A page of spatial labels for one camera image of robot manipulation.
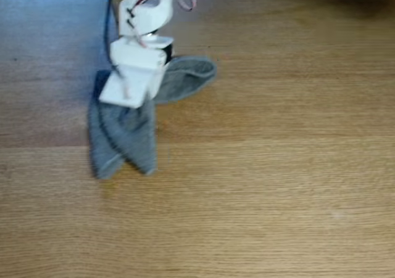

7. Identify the grey microfibre cloth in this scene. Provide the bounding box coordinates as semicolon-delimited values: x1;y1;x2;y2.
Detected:
88;55;218;180

